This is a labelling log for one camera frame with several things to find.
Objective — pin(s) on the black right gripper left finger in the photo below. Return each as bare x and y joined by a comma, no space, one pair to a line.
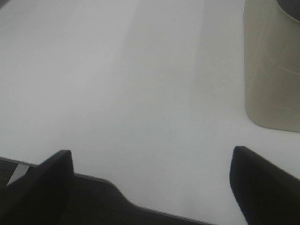
40,196

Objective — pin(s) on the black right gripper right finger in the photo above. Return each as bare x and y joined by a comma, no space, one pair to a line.
266,194

